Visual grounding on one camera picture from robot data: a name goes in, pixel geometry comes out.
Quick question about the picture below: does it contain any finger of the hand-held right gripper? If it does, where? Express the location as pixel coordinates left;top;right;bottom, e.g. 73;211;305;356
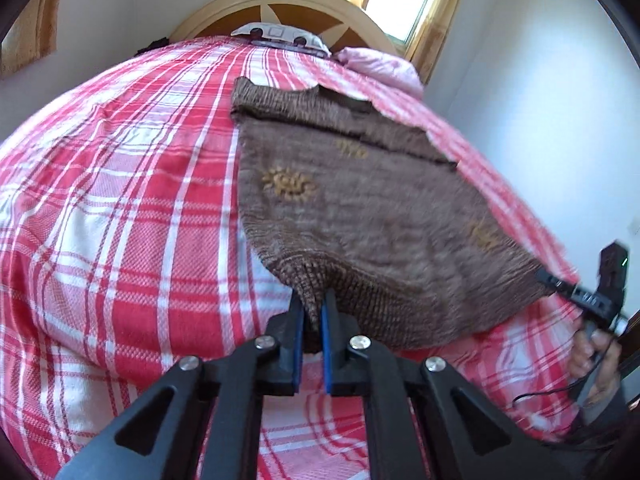
534;266;602;319

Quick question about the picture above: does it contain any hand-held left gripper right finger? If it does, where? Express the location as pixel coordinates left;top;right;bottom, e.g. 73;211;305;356
320;290;576;480

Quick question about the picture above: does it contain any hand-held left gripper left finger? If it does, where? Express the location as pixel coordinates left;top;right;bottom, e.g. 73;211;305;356
55;292;304;480

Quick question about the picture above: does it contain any brown knitted sun-pattern sweater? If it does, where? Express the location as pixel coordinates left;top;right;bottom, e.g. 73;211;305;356
231;76;558;354

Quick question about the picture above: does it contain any person's right hand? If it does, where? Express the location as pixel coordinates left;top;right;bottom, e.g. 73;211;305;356
569;324;623;407

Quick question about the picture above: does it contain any bed with red plaid sheet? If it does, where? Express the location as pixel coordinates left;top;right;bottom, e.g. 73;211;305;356
0;35;601;480

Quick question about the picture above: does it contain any pink pillow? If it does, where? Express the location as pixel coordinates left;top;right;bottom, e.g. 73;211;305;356
334;47;424;97

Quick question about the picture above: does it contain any white patterned pillow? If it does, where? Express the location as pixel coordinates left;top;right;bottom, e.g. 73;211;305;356
231;22;332;56

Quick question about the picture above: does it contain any dark cloth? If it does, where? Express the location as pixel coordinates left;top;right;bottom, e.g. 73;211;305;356
135;37;169;57

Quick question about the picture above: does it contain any cream and brown wooden headboard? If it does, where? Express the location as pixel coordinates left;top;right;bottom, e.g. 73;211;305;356
167;0;401;56

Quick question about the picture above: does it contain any black cable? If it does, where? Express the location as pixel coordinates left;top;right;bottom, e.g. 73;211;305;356
512;381;590;406

